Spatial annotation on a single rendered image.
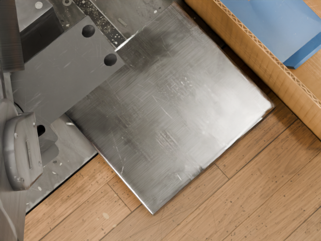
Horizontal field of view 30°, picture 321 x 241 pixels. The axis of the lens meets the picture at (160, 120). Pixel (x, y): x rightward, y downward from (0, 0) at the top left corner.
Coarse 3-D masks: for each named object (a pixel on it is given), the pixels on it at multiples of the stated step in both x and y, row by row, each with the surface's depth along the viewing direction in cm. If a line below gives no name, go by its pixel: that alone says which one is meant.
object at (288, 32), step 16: (224, 0) 66; (240, 0) 66; (256, 0) 66; (272, 0) 66; (288, 0) 66; (240, 16) 66; (256, 16) 66; (272, 16) 65; (288, 16) 65; (304, 16) 65; (256, 32) 65; (272, 32) 65; (288, 32) 65; (304, 32) 65; (320, 32) 65; (272, 48) 64; (288, 48) 64; (304, 48) 63; (320, 48) 62; (288, 64) 63
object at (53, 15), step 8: (48, 16) 59; (56, 16) 60; (40, 24) 59; (48, 24) 61; (56, 24) 62; (32, 32) 60; (40, 32) 61; (48, 32) 62; (56, 32) 63; (24, 40) 60; (32, 40) 61; (40, 40) 62; (48, 40) 63; (24, 48) 61; (32, 48) 62; (40, 48) 63; (24, 56) 62
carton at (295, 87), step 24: (192, 0) 65; (216, 0) 60; (312, 0) 66; (216, 24) 64; (240, 24) 59; (240, 48) 63; (264, 48) 58; (264, 72) 62; (288, 72) 57; (312, 72) 64; (288, 96) 61; (312, 96) 57; (312, 120) 60
